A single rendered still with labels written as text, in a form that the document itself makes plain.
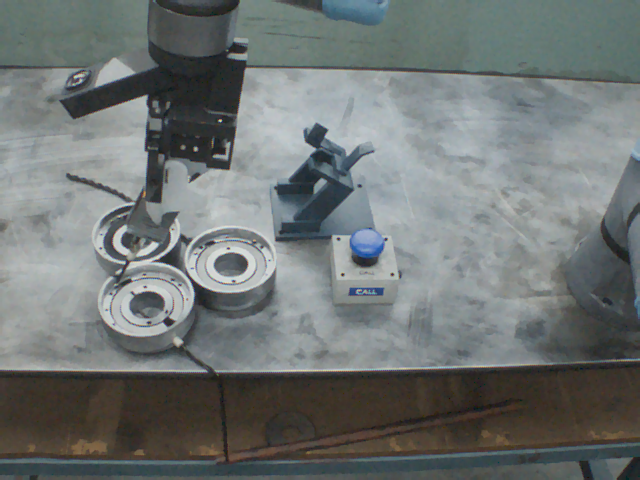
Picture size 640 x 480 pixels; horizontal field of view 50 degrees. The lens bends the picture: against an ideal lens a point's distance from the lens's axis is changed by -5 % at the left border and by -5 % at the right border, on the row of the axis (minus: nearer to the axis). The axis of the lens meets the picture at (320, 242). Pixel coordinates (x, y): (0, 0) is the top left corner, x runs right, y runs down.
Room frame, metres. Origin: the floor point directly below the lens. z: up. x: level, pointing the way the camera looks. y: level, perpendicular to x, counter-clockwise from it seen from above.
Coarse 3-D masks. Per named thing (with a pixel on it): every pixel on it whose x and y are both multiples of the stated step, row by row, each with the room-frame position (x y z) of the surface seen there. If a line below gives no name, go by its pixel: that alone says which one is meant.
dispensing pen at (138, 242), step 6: (144, 186) 0.55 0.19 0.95; (138, 198) 0.54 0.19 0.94; (138, 204) 0.54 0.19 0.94; (132, 210) 0.54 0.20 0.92; (126, 222) 0.53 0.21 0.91; (138, 240) 0.53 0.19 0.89; (144, 240) 0.53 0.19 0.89; (132, 246) 0.53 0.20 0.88; (138, 246) 0.53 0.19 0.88; (132, 252) 0.52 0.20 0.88; (138, 252) 0.53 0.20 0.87; (126, 258) 0.53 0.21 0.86; (132, 258) 0.52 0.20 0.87; (126, 264) 0.52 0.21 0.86; (120, 276) 0.52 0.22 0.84
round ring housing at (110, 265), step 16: (128, 208) 0.63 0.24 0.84; (96, 224) 0.60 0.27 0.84; (112, 224) 0.61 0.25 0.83; (176, 224) 0.61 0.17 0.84; (96, 240) 0.58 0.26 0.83; (128, 240) 0.60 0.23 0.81; (176, 240) 0.58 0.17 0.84; (96, 256) 0.56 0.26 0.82; (160, 256) 0.55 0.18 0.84; (176, 256) 0.58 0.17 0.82; (112, 272) 0.54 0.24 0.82
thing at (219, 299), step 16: (192, 240) 0.58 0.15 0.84; (208, 240) 0.60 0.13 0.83; (224, 240) 0.60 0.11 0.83; (240, 240) 0.60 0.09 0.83; (256, 240) 0.61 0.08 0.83; (192, 256) 0.57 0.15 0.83; (224, 256) 0.58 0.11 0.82; (240, 256) 0.58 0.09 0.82; (272, 256) 0.58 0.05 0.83; (192, 272) 0.54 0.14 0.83; (208, 272) 0.55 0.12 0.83; (272, 272) 0.55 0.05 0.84; (208, 288) 0.51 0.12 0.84; (256, 288) 0.52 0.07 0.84; (208, 304) 0.52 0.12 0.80; (224, 304) 0.51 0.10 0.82; (240, 304) 0.51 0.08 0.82; (256, 304) 0.53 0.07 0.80
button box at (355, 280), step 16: (336, 240) 0.60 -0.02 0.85; (336, 256) 0.58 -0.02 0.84; (352, 256) 0.57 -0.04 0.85; (384, 256) 0.58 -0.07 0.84; (336, 272) 0.55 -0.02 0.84; (352, 272) 0.55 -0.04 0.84; (368, 272) 0.56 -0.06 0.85; (384, 272) 0.56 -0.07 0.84; (400, 272) 0.58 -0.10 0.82; (336, 288) 0.54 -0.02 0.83; (352, 288) 0.54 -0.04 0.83; (368, 288) 0.54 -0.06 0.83; (384, 288) 0.55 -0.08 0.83; (336, 304) 0.54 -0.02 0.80; (352, 304) 0.54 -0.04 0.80; (368, 304) 0.55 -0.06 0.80; (384, 304) 0.55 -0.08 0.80
